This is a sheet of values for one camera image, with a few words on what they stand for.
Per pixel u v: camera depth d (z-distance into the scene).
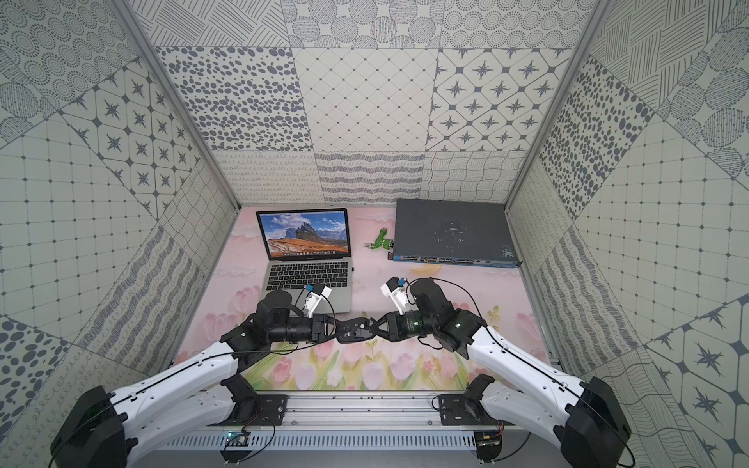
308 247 1.01
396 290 0.69
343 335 0.70
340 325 0.73
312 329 0.66
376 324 0.71
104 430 0.40
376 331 0.71
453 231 1.08
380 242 1.07
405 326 0.65
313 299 0.72
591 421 0.39
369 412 0.75
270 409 0.73
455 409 0.73
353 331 0.72
